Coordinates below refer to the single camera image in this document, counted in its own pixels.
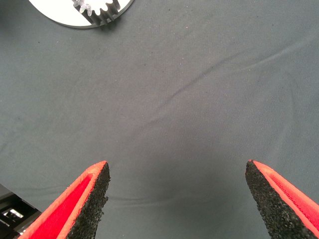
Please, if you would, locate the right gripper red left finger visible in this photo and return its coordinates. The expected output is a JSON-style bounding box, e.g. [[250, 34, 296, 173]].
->
[[17, 160, 111, 239]]

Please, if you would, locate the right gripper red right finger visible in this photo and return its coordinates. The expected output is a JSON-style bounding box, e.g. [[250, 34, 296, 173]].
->
[[245, 159, 319, 239]]

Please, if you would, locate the small steel planetary gear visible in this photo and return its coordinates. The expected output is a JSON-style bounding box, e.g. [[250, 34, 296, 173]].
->
[[72, 0, 121, 26]]

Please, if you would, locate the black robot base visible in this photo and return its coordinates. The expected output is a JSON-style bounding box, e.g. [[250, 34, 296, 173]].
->
[[0, 183, 42, 237]]

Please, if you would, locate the round metal carrier plate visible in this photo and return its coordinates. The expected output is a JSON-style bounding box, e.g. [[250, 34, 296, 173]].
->
[[28, 0, 135, 29]]

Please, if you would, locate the dark grey table cloth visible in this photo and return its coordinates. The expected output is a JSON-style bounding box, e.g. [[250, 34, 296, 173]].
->
[[0, 0, 319, 239]]

